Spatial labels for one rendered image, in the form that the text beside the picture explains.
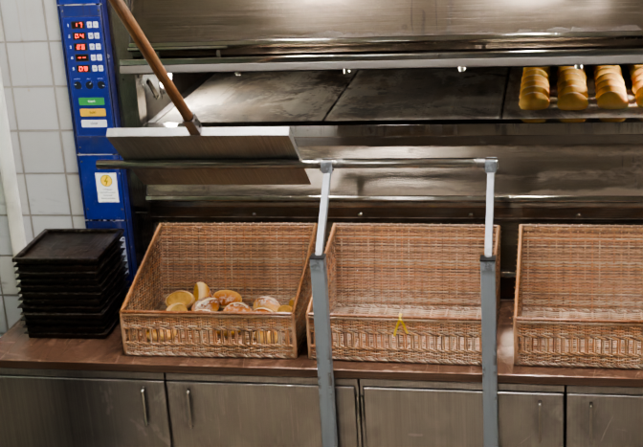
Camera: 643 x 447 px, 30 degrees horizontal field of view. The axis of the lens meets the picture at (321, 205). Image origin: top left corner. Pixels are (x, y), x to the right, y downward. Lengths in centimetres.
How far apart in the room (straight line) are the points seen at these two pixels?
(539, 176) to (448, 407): 81
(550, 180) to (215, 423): 130
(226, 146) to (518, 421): 117
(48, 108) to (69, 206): 35
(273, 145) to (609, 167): 108
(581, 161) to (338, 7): 91
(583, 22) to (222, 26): 113
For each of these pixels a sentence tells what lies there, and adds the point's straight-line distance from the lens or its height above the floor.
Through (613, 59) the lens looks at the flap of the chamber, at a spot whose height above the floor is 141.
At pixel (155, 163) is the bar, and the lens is 368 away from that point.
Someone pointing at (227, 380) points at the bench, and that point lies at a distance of 370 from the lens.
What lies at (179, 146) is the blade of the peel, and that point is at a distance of 359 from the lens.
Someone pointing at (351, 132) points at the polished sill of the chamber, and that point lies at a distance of 389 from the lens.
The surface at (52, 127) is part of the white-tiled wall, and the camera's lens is 418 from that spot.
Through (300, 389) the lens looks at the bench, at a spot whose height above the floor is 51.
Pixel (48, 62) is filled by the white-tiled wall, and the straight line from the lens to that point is 413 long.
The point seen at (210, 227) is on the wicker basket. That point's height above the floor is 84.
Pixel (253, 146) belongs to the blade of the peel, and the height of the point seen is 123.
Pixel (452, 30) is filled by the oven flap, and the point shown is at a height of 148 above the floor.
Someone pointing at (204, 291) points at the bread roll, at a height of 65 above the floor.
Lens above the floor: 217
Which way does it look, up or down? 19 degrees down
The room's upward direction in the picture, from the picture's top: 4 degrees counter-clockwise
